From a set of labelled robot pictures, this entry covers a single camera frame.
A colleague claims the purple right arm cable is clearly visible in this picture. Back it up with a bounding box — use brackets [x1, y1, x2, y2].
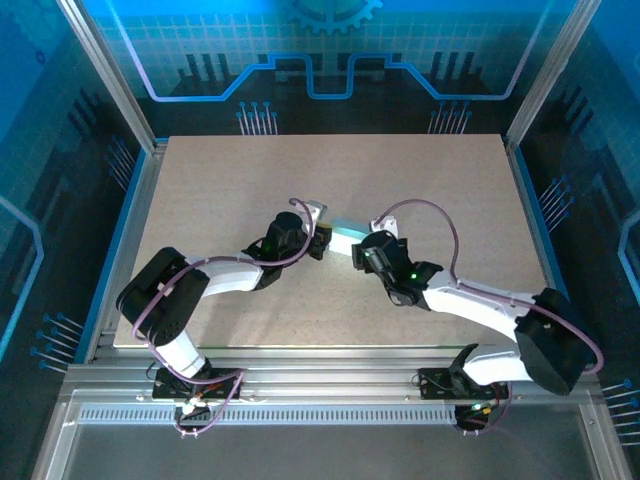
[374, 198, 605, 439]

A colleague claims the wide aluminium base beam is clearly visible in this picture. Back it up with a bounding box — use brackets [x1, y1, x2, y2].
[58, 345, 604, 407]

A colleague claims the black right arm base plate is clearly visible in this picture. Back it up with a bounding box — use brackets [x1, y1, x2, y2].
[416, 367, 512, 402]

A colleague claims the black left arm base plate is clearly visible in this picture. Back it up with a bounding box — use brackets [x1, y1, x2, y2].
[151, 367, 245, 401]

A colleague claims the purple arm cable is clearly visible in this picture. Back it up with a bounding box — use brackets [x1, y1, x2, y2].
[130, 197, 317, 440]
[374, 198, 605, 439]

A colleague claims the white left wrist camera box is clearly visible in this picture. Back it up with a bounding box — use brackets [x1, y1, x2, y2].
[304, 198, 330, 222]

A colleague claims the grey metal platform sheet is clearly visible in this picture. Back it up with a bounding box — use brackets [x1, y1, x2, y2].
[29, 389, 632, 480]

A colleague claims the aluminium frame rail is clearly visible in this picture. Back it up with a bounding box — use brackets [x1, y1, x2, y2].
[83, 139, 169, 362]
[503, 138, 589, 364]

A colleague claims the white cloth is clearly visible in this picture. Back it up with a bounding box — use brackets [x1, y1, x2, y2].
[328, 216, 372, 259]

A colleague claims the slotted grey cable duct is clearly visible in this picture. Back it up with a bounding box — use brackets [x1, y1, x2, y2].
[78, 406, 464, 427]

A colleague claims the aluminium frame post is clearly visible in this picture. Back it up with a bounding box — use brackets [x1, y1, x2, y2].
[503, 0, 604, 147]
[55, 0, 160, 152]

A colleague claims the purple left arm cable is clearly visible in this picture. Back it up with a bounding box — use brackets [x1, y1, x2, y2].
[130, 197, 317, 440]

